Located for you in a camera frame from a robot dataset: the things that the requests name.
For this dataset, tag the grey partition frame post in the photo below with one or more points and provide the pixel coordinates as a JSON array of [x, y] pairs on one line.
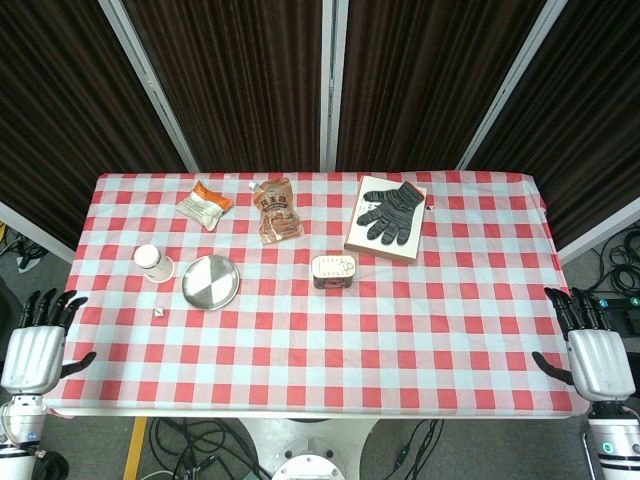
[[332, 85], [510, 90], [150, 85]]

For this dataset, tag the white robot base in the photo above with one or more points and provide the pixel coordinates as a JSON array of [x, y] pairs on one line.
[[315, 465]]

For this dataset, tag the small white die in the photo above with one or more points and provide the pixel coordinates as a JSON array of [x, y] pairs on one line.
[[159, 312]]

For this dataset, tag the round metal plate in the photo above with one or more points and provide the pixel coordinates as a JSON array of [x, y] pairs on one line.
[[210, 282]]

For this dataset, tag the red white checked tablecloth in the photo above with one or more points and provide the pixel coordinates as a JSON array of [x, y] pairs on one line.
[[350, 340]]

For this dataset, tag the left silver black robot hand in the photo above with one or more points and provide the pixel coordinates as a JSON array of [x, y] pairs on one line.
[[32, 357]]

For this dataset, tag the orange white snack packet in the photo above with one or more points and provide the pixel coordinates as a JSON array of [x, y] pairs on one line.
[[202, 207]]

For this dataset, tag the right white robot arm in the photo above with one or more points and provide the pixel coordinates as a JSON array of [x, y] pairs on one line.
[[615, 440]]

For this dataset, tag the dark ribbed partition panel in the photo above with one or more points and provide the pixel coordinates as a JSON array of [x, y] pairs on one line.
[[425, 85], [590, 125], [240, 85], [60, 125]]

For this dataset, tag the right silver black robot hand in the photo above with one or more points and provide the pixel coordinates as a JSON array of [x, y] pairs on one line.
[[600, 365]]

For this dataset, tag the black power strip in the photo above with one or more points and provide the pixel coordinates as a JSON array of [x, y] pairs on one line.
[[625, 312]]

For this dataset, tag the black gloves on card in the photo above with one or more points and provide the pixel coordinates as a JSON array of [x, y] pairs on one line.
[[357, 242]]

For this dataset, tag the rectangular tin can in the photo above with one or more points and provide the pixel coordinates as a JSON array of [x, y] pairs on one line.
[[332, 272]]

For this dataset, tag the orange spout pouch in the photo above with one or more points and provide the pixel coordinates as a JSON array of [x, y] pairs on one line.
[[277, 212]]

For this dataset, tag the white paper cup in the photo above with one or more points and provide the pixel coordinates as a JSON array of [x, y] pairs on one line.
[[152, 265]]

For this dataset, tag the grey striped knit glove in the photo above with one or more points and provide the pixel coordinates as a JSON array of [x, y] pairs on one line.
[[392, 210]]

